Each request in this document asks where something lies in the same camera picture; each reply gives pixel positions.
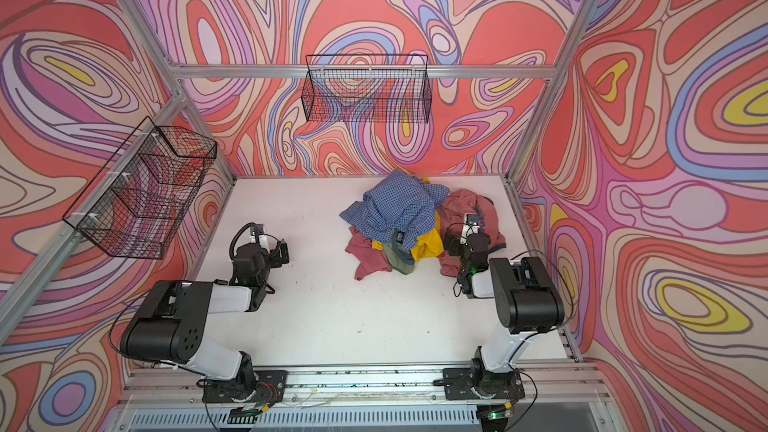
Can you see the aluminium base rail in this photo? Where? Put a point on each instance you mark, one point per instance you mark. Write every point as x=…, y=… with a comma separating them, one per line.
x=547, y=396

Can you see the maroon pink cloth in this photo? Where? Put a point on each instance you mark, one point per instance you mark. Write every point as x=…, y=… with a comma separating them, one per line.
x=370, y=260

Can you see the black wire basket wall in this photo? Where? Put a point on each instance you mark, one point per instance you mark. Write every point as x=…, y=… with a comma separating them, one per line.
x=146, y=199
x=366, y=88

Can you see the yellow cloth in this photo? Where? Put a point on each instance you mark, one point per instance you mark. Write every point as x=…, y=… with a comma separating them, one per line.
x=427, y=244

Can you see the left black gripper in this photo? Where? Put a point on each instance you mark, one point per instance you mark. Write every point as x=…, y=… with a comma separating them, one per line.
x=273, y=254

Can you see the green cloth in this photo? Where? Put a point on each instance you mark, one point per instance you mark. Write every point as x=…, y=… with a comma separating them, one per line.
x=400, y=259

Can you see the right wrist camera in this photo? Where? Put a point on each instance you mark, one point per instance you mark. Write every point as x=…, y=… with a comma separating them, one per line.
x=472, y=225

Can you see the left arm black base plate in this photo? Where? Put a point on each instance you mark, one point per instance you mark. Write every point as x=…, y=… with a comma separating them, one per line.
x=265, y=387

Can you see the pink hooded sweatshirt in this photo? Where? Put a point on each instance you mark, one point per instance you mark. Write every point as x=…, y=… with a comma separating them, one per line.
x=452, y=214

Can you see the blue checkered shirt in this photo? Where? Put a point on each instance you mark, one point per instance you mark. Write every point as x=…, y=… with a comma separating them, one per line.
x=364, y=216

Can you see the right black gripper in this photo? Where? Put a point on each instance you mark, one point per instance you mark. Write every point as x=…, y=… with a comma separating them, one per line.
x=455, y=241

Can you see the black wire basket left wall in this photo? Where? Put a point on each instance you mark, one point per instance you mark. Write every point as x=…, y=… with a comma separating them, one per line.
x=146, y=199

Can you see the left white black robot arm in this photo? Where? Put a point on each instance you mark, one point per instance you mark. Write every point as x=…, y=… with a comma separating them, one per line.
x=169, y=328

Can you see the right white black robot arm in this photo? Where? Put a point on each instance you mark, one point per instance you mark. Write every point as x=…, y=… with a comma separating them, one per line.
x=527, y=305

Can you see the black wire basket back wall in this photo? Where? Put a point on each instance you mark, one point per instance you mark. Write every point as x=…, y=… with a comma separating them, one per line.
x=366, y=88

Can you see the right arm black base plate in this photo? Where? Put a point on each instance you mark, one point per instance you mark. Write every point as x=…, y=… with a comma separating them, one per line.
x=475, y=384

